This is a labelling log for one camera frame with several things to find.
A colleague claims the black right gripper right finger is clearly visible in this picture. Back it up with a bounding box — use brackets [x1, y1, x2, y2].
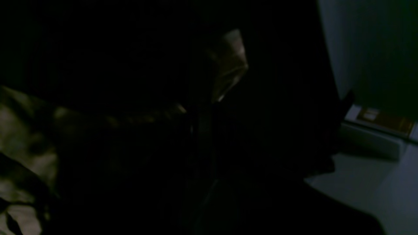
[212, 65, 385, 235]

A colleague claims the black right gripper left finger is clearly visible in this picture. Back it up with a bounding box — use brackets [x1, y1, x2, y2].
[49, 104, 216, 235]

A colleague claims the camouflage t-shirt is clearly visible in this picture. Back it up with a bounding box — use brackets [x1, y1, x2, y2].
[0, 29, 249, 235]

